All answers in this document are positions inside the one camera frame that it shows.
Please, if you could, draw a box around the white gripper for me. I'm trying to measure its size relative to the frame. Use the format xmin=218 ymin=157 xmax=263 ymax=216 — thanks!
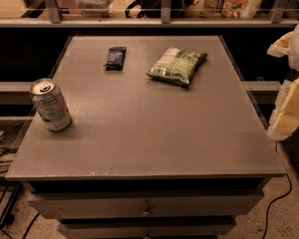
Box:
xmin=267 ymin=23 xmax=299 ymax=141

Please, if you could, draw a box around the silver green 7up can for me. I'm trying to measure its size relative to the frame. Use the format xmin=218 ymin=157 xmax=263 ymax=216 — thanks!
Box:
xmin=30 ymin=78 xmax=72 ymax=131

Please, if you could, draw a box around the colourful printed bag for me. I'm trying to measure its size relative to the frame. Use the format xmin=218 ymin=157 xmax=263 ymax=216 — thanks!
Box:
xmin=200 ymin=0 xmax=262 ymax=19

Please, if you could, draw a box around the green chip bag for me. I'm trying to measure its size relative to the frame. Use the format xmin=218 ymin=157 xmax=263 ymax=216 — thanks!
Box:
xmin=147 ymin=47 xmax=207 ymax=86

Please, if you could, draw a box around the black bag on shelf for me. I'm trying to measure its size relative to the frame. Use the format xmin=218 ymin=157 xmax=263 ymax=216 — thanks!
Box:
xmin=125 ymin=0 xmax=197 ymax=18

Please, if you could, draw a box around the grey drawer cabinet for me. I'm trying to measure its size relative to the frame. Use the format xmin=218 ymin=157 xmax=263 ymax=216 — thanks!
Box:
xmin=7 ymin=36 xmax=285 ymax=239

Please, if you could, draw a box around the dark blue snack packet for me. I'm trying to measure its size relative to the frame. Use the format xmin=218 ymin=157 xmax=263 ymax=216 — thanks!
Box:
xmin=105 ymin=47 xmax=127 ymax=71

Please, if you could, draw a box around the clear plastic container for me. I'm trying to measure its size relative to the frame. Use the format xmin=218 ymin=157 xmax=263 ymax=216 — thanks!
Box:
xmin=76 ymin=0 xmax=114 ymax=18

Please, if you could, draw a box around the black floor cable right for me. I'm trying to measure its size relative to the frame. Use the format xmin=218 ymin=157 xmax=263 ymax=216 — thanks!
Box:
xmin=261 ymin=142 xmax=293 ymax=239

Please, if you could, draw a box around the grey metal shelf rail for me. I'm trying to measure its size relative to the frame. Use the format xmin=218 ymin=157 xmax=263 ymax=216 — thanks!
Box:
xmin=0 ymin=0 xmax=299 ymax=28

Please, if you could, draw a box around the black cables left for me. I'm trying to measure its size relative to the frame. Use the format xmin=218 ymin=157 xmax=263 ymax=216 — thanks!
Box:
xmin=0 ymin=121 xmax=41 ymax=239

